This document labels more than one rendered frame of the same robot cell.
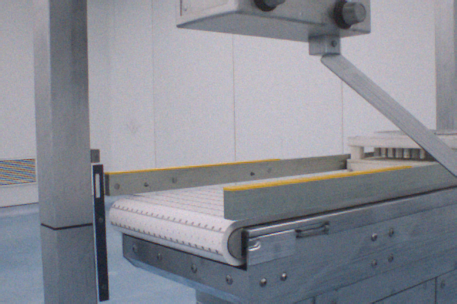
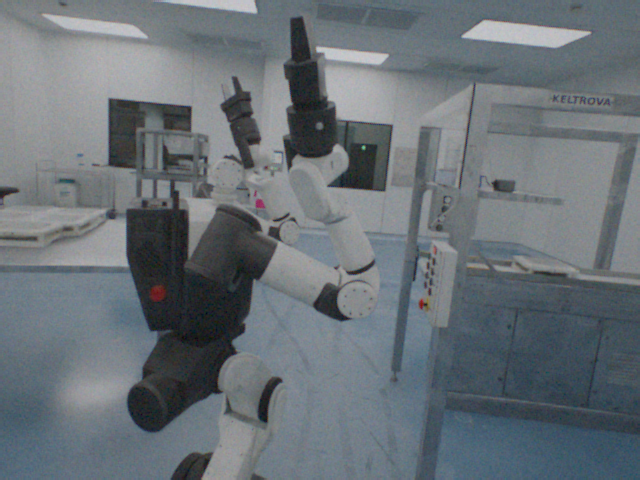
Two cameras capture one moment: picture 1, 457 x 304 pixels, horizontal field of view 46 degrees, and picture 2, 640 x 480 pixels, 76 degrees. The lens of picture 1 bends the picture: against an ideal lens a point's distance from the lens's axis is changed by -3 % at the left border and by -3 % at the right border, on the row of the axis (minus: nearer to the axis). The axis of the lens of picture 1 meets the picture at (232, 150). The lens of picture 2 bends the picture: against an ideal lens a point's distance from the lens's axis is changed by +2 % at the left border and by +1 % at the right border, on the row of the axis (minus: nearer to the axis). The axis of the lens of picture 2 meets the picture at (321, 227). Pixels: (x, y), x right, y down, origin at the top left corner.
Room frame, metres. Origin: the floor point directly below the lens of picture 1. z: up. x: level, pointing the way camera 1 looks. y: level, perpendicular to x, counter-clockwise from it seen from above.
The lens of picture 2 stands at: (-1.33, -0.99, 1.35)
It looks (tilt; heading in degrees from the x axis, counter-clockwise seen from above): 10 degrees down; 43
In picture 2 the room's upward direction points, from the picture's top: 5 degrees clockwise
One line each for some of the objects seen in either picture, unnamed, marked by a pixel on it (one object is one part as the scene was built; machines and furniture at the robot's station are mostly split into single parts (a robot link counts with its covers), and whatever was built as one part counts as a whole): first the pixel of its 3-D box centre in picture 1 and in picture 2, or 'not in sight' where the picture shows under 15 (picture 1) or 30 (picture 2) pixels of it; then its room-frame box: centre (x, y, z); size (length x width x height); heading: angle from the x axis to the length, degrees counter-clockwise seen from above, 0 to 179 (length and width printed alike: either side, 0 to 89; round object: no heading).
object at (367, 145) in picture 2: not in sight; (350, 155); (4.13, 3.63, 1.43); 1.38 x 0.01 x 1.16; 138
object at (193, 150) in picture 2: not in sight; (192, 195); (1.16, 3.58, 0.75); 1.43 x 1.06 x 1.50; 138
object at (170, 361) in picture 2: not in sight; (189, 367); (-0.86, -0.15, 0.81); 0.28 x 0.13 x 0.18; 22
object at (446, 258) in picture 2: not in sight; (439, 282); (-0.05, -0.37, 0.96); 0.17 x 0.06 x 0.26; 40
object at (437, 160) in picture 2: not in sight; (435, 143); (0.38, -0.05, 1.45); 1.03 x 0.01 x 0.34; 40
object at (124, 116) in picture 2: not in sight; (150, 136); (1.63, 5.88, 1.43); 1.32 x 0.01 x 1.11; 138
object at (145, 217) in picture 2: not in sight; (195, 257); (-0.83, -0.11, 1.08); 0.34 x 0.30 x 0.36; 65
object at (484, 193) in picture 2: not in sight; (487, 192); (0.87, -0.12, 1.24); 0.62 x 0.38 x 0.04; 130
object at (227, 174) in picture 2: not in sight; (225, 177); (-0.78, -0.14, 1.28); 0.10 x 0.07 x 0.09; 65
